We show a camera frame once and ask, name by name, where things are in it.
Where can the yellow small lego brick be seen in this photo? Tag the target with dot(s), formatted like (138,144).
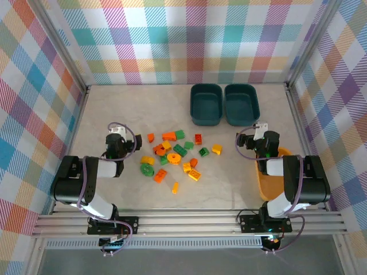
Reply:
(186,167)

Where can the aluminium frame leg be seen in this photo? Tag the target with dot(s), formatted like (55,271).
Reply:
(35,257)
(344,257)

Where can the light orange plastic container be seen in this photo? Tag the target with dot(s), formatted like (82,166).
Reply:
(268,186)

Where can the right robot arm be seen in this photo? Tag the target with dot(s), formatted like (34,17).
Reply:
(312,183)

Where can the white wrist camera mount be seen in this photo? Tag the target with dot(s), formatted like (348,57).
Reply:
(118,130)
(261,129)

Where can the yellow six-stud lego brick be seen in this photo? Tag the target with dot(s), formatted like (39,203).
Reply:
(195,174)

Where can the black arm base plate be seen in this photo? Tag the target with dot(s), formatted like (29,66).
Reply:
(129,224)
(249,224)

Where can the green long lego brick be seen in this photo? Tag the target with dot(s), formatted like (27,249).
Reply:
(179,150)

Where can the orange six-stud lego brick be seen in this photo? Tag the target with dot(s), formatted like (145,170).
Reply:
(198,139)

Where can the orange small lego brick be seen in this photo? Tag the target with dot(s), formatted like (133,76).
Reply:
(150,137)

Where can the small electronics board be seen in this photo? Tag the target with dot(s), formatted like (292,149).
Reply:
(114,243)
(272,243)

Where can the yellow narrow lego piece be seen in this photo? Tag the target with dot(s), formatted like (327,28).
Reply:
(175,188)

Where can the teal plastic container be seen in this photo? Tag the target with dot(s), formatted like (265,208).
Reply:
(242,106)
(206,106)

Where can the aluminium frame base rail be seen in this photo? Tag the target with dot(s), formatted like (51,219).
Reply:
(301,129)
(73,137)

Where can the green small lego brick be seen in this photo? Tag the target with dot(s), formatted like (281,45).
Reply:
(163,160)

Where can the aluminium frame post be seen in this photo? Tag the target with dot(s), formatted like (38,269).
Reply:
(61,46)
(312,43)

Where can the yellow square lego brick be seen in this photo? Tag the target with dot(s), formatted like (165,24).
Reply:
(217,149)
(166,145)

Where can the long aluminium rail beam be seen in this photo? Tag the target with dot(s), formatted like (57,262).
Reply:
(186,223)

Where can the dark orange domed lego piece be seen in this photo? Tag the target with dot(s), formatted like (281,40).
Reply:
(193,163)

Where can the green square lego brick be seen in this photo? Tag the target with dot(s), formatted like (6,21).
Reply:
(188,145)
(180,134)

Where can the dark orange lego brick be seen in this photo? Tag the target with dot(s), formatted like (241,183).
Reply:
(161,152)

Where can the colourful plaid backdrop cloth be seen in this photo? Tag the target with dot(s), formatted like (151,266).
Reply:
(28,114)
(186,43)
(344,114)

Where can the orange curved lego piece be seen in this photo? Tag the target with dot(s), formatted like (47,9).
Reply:
(169,136)

